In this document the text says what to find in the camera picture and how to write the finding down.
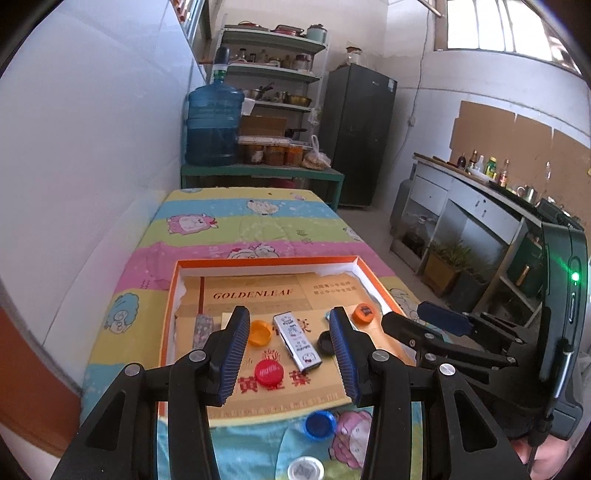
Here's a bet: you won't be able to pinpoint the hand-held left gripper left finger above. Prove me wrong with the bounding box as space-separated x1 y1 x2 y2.
51 305 251 480

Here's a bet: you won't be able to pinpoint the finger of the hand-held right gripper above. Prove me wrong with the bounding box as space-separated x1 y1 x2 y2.
418 301 543 352
381 311 543 398

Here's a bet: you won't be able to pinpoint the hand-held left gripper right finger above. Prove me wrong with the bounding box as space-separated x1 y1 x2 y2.
329 307 532 480

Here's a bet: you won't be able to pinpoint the plain orange cap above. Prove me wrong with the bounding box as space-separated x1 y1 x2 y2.
248 320 273 348

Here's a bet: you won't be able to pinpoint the clear plastic packet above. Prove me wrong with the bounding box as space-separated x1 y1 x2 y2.
193 314 214 352

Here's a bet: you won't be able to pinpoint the red bottle cap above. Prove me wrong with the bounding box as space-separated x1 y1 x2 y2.
255 359 286 388

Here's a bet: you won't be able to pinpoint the orange cap with black label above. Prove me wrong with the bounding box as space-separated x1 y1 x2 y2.
352 303 377 326

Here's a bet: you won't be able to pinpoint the white patterned slim box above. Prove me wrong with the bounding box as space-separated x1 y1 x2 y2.
272 312 322 376

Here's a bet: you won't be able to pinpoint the shallow orange-rimmed cardboard box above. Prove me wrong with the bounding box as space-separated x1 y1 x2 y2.
158 255 419 430

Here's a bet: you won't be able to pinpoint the person's right hand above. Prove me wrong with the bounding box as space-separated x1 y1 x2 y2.
512 436 583 480

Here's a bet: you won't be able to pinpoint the potted green plants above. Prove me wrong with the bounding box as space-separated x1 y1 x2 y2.
422 240 491 311

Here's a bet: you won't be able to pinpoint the dark green air fryer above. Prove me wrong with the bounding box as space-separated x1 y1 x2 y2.
507 237 544 297

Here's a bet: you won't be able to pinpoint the blue bottle cap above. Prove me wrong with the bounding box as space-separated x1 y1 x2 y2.
303 410 337 439

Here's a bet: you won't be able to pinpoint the black gas stove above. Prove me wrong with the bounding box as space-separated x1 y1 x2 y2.
538 198 583 228

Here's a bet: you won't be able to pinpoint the white kitchen counter cabinet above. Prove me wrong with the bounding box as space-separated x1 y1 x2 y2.
390 153 591 324

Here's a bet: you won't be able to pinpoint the white jar lid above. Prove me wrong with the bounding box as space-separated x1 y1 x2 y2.
287 456 325 480

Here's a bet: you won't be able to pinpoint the printed cartoon blanket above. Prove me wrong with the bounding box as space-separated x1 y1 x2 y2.
81 187 462 480

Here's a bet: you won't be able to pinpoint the green low bench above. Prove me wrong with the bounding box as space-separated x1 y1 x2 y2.
180 162 346 212

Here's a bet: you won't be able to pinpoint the plastic bag of food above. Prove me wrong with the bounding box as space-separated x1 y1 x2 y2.
302 135 332 169

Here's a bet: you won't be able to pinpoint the black refrigerator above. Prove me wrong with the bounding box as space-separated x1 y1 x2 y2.
320 64 399 210

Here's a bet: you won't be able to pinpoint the red wooden door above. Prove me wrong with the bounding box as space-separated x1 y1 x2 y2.
0 305 85 459

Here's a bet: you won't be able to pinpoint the blue water jug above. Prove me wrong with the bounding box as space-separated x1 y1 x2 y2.
185 46 245 167

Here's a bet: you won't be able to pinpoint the brown cardboard carton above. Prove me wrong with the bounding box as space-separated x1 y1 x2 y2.
240 114 287 137

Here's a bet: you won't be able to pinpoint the window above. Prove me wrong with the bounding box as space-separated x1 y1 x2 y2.
434 0 583 75

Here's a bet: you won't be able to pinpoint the pale green metal shelf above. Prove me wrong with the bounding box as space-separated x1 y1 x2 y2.
217 24 331 139

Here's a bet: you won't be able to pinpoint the cardboard wall panels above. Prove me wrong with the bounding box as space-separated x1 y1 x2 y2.
450 100 591 217

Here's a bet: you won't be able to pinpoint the wall cable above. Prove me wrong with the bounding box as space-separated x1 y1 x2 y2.
410 46 428 126

